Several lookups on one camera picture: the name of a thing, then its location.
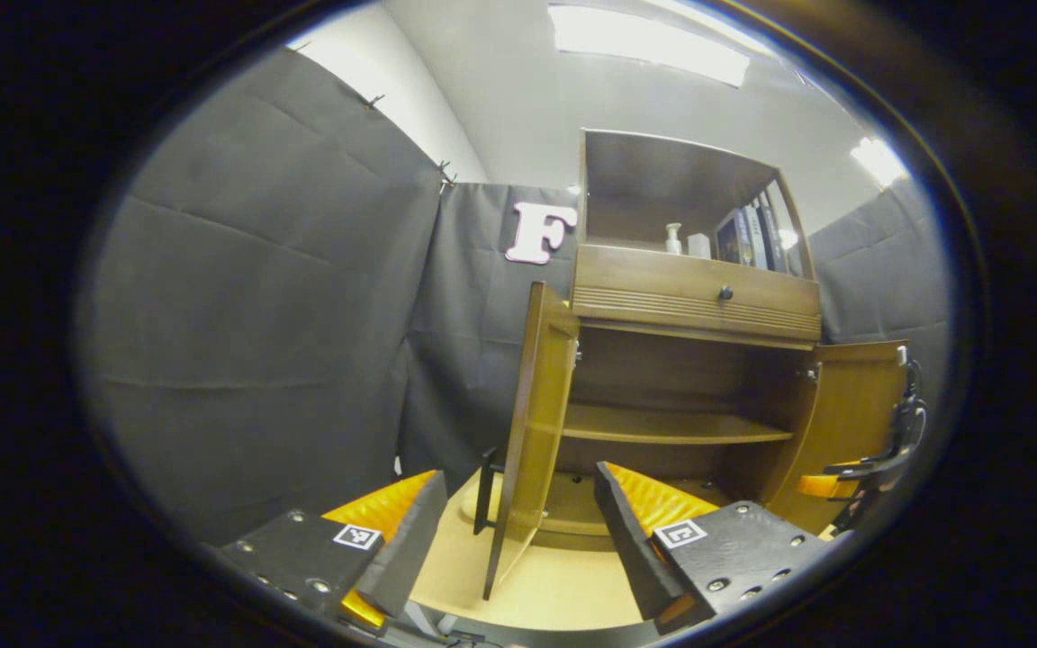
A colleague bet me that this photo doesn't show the black backdrop cloth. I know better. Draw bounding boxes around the black backdrop cloth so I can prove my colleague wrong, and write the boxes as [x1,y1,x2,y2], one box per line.
[77,45,951,550]

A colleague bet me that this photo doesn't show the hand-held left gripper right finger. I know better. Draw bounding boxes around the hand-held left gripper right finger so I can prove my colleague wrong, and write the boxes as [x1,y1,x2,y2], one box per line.
[594,462,830,635]

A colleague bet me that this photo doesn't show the wooden drawer with black knob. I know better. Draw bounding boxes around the wooden drawer with black knob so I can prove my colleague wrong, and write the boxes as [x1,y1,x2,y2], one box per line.
[571,243,823,343]

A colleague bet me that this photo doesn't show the small ceiling light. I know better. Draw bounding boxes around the small ceiling light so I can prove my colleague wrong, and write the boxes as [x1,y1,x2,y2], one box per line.
[850,137,911,190]

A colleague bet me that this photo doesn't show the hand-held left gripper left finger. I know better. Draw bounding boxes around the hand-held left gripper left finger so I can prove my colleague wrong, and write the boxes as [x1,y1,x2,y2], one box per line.
[217,469,449,629]

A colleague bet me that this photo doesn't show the wooden double-door shoe cabinet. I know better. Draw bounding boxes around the wooden double-door shoe cabinet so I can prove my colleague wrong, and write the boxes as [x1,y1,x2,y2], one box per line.
[460,129,824,552]

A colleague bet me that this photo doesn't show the large ceiling light panel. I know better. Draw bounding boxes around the large ceiling light panel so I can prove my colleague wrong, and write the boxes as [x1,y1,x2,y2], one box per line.
[547,4,751,88]

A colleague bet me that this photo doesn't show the wooden cabinet door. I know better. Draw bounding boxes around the wooden cabinet door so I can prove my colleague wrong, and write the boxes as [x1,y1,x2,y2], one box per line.
[473,282,582,601]
[766,340,909,534]

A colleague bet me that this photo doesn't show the dark blue book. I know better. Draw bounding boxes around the dark blue book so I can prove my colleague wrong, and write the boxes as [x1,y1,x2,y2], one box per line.
[715,209,749,266]

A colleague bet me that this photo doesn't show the light grey book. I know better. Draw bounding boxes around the light grey book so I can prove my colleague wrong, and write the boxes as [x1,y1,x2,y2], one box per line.
[744,205,768,271]

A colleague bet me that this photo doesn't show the black book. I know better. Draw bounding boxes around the black book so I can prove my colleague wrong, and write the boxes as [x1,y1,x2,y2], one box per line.
[760,202,790,274]

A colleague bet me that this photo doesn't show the black stand with cable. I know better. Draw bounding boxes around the black stand with cable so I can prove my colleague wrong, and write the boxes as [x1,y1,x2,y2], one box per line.
[895,346,929,469]

